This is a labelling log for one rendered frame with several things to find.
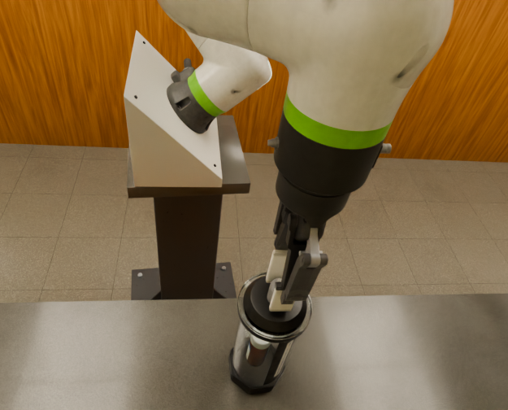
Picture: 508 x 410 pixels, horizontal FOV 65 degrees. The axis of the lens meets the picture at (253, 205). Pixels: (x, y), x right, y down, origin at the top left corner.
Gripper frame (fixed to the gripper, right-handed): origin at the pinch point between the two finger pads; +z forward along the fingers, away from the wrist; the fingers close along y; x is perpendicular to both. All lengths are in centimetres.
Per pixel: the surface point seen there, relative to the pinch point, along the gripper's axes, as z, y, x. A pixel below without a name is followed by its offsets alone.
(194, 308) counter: 28.2, 11.8, 11.1
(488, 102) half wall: 74, 180, -174
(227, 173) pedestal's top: 28, 53, 3
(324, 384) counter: 28.1, -3.8, -12.5
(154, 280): 121, 79, 29
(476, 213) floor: 122, 128, -166
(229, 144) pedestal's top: 28, 65, 2
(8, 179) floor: 123, 146, 114
